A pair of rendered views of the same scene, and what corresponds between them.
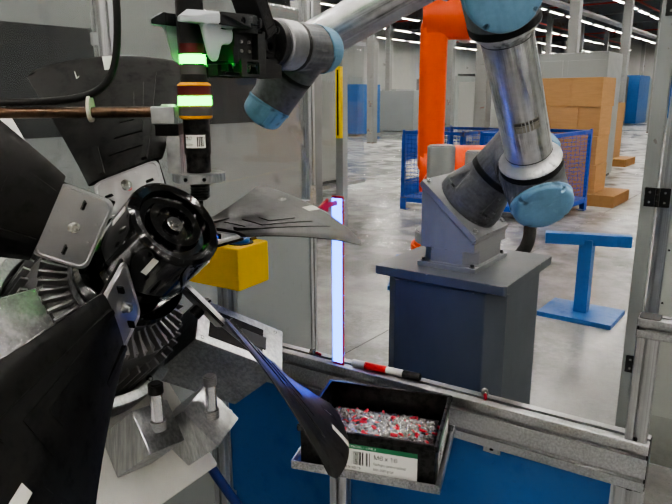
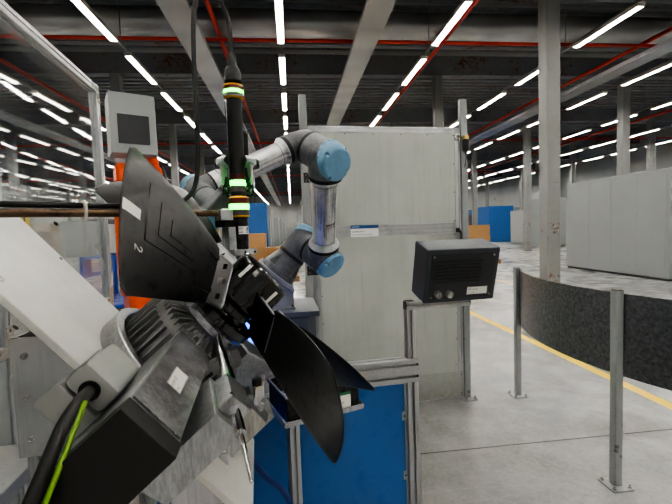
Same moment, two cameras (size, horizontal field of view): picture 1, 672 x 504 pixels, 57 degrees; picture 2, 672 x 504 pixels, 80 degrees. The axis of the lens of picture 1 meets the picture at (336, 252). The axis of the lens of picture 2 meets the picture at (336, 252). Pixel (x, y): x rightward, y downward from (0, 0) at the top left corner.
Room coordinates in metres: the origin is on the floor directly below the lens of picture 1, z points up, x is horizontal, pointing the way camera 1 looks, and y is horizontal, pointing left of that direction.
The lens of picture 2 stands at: (0.04, 0.64, 1.31)
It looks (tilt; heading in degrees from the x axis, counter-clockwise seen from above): 4 degrees down; 317
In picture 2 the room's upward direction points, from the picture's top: 2 degrees counter-clockwise
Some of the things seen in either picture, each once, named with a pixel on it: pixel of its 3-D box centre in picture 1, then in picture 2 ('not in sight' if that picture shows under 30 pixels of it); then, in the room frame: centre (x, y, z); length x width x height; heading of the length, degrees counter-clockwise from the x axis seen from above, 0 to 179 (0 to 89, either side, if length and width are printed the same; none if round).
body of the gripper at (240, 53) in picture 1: (246, 46); (238, 179); (0.93, 0.13, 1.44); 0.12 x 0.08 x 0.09; 148
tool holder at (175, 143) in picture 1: (189, 144); (236, 232); (0.83, 0.19, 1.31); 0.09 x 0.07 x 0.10; 93
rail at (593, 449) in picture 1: (386, 392); (284, 382); (1.09, -0.09, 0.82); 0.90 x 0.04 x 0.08; 58
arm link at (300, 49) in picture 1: (279, 44); not in sight; (1.00, 0.08, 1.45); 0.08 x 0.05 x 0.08; 58
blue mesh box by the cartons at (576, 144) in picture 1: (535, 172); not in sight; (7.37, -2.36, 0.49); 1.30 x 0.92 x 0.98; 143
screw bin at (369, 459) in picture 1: (377, 429); (312, 392); (0.91, -0.07, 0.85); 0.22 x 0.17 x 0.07; 73
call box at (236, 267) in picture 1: (225, 263); not in sight; (1.30, 0.24, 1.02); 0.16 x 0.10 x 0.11; 58
